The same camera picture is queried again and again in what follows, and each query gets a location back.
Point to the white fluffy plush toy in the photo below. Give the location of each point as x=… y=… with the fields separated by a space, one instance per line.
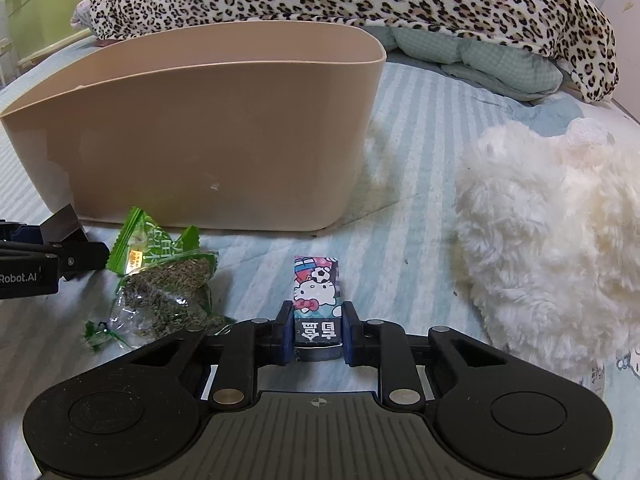
x=555 y=245

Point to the green snack packet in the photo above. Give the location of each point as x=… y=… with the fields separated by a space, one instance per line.
x=145 y=247

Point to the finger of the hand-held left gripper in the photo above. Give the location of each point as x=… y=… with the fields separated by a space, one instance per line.
x=75 y=252

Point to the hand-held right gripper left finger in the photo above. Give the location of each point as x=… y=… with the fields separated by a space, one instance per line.
x=283 y=332

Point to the beige plastic storage bin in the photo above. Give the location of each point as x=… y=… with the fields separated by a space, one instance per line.
x=200 y=130

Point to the leopard print blanket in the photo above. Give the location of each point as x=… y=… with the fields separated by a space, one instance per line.
x=360 y=10

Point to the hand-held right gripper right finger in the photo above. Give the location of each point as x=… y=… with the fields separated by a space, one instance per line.
x=350 y=335

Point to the cartoon cat printed small box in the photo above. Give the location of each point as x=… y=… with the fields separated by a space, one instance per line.
x=319 y=302

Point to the clear bag of dried herbs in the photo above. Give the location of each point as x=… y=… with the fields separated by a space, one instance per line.
x=160 y=297

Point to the teal checkered quilt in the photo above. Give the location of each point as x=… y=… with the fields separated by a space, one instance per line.
x=475 y=60

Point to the green plastic storage box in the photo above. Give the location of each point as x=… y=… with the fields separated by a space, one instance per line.
x=45 y=5

